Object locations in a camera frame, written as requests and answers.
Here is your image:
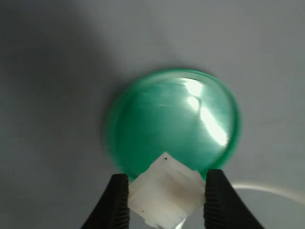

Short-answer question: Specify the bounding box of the white camera cable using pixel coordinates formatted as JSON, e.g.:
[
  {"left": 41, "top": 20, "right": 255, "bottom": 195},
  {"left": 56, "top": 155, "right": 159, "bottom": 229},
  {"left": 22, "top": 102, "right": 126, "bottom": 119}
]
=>
[{"left": 176, "top": 182, "right": 305, "bottom": 229}]

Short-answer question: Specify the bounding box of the dark grey mat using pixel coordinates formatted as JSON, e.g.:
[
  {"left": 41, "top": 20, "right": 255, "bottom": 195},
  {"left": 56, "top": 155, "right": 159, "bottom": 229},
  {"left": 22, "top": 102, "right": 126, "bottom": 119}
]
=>
[{"left": 0, "top": 0, "right": 305, "bottom": 229}]

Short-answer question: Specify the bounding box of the round green lid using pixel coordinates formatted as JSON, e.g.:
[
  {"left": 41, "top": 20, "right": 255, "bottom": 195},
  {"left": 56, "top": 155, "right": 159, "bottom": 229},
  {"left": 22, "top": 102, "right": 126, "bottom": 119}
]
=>
[{"left": 104, "top": 67, "right": 243, "bottom": 189}]

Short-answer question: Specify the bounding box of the small white plastic terminal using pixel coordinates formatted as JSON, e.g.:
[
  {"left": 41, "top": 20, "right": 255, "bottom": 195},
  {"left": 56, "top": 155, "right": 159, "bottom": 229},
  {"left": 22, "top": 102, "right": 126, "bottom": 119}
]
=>
[{"left": 128, "top": 151, "right": 206, "bottom": 229}]

